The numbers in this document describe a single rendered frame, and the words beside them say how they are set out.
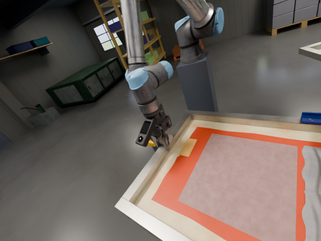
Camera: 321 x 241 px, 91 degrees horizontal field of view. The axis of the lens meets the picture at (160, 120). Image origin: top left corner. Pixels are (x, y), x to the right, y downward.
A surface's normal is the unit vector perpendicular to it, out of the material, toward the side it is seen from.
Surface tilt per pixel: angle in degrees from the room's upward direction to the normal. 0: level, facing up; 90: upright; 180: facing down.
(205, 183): 1
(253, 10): 90
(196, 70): 90
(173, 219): 1
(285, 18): 90
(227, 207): 1
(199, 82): 90
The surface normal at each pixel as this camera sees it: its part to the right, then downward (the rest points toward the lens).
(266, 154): -0.31, -0.79
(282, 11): -0.33, 0.61
